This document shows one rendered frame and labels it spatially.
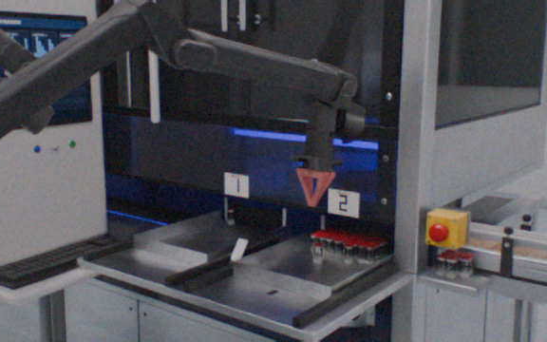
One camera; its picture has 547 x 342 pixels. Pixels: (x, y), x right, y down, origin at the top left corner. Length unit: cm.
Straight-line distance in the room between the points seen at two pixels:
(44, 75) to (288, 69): 43
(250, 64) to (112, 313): 138
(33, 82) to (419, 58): 82
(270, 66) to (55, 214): 102
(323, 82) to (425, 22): 31
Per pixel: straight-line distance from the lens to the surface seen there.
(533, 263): 152
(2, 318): 293
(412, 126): 144
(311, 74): 119
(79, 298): 242
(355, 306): 131
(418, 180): 145
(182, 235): 177
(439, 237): 141
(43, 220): 194
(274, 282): 138
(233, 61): 108
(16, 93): 95
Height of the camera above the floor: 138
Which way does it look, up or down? 11 degrees down
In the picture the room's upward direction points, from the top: straight up
